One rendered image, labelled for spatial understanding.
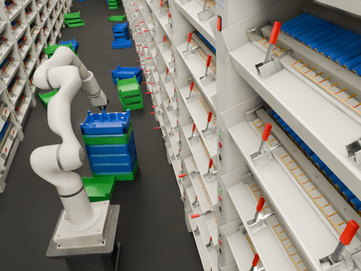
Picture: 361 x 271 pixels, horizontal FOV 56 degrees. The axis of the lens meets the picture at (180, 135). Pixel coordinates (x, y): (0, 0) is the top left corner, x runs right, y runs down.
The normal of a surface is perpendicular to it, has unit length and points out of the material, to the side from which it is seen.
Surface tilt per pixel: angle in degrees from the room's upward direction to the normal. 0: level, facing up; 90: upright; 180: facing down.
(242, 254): 21
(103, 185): 0
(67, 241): 90
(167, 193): 0
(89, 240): 90
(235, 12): 90
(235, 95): 90
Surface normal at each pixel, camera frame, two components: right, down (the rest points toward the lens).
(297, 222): -0.41, -0.73
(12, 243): -0.06, -0.85
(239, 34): 0.19, 0.51
